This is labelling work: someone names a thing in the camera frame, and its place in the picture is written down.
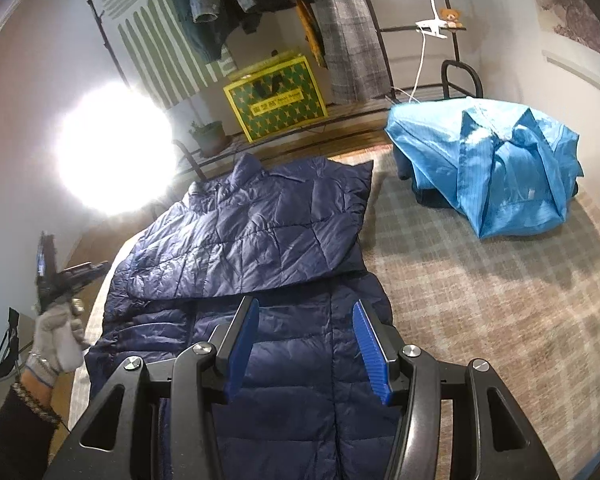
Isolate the white wall rail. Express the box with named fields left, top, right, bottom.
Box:
left=542, top=50, right=600, bottom=93

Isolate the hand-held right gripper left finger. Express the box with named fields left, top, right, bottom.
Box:
left=55, top=296, right=261, bottom=480

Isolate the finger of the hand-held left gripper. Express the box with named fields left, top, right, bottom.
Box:
left=36, top=231, right=57, bottom=286
left=59, top=260, right=111, bottom=292

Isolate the black metal clothes rack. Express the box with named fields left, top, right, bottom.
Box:
left=80, top=0, right=483, bottom=181

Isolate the yellow patterned scarf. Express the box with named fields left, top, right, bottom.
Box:
left=296, top=0, right=327, bottom=69

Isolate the person's left forearm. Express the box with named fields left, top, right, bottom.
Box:
left=0, top=355, right=76, bottom=480

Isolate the yellow green patterned bag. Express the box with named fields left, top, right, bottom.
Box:
left=223, top=50, right=329, bottom=143

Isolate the black folding stand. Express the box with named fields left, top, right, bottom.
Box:
left=0, top=307, right=22, bottom=387

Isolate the light blue coat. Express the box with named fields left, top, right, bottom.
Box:
left=384, top=96, right=585, bottom=239

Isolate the potted plant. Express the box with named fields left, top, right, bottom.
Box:
left=189, top=121, right=229, bottom=157

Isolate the dark green jacket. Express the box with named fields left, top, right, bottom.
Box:
left=164, top=0, right=231, bottom=62

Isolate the person's left hand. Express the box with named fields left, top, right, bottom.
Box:
left=31, top=302, right=90, bottom=375

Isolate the grey plaid coat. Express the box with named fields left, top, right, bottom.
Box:
left=304, top=0, right=392, bottom=104

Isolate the white clip lamp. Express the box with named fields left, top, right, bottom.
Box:
left=399, top=0, right=450, bottom=104

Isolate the black curved metal rail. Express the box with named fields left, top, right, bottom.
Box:
left=441, top=59, right=484, bottom=99

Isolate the navy down jacket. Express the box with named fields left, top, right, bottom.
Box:
left=82, top=154, right=413, bottom=480

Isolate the bright round lamp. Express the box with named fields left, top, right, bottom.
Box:
left=55, top=82, right=175, bottom=217

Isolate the beige plaid blanket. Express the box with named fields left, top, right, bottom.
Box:
left=70, top=160, right=600, bottom=480

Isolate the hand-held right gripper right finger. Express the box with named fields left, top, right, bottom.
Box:
left=352, top=300, right=561, bottom=480

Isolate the green striped wall hanging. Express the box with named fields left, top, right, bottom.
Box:
left=94, top=0, right=234, bottom=110

